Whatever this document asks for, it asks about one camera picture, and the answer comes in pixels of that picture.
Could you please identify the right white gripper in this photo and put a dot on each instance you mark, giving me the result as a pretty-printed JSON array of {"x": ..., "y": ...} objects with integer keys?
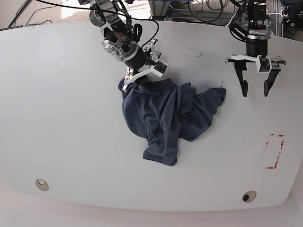
[{"x": 142, "y": 64}]

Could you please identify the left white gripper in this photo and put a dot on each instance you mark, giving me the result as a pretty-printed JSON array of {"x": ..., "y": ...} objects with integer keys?
[{"x": 239, "y": 63}]

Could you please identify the dark blue t-shirt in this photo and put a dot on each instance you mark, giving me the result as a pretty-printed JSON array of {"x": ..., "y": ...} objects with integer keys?
[{"x": 163, "y": 112}]

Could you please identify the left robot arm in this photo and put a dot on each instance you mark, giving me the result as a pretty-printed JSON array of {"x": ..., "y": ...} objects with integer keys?
[{"x": 250, "y": 25}]

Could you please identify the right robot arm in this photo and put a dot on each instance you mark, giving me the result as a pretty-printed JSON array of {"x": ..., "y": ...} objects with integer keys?
[{"x": 121, "y": 40}]

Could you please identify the red tape rectangle marking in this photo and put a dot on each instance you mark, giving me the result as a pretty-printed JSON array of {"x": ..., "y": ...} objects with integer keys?
[{"x": 273, "y": 149}]

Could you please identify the right table grommet hole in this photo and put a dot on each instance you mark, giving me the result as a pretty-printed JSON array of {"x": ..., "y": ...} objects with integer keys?
[{"x": 249, "y": 196}]

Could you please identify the table grommet hole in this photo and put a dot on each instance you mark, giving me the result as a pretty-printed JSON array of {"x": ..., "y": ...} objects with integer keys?
[
  {"x": 42, "y": 184},
  {"x": 249, "y": 196}
]

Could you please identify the left table grommet hole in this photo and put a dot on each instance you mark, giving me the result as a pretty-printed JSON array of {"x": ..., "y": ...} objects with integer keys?
[{"x": 42, "y": 184}]

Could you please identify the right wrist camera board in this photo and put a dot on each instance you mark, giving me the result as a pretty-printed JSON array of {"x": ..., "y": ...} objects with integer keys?
[{"x": 161, "y": 67}]

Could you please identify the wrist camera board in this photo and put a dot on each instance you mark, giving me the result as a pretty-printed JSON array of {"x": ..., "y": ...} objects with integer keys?
[
  {"x": 263, "y": 64},
  {"x": 161, "y": 67}
]

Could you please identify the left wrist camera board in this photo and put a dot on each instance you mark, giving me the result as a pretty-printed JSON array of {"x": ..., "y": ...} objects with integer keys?
[{"x": 263, "y": 64}]

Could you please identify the aluminium frame rail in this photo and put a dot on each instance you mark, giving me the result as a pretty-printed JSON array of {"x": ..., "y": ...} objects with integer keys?
[{"x": 214, "y": 12}]

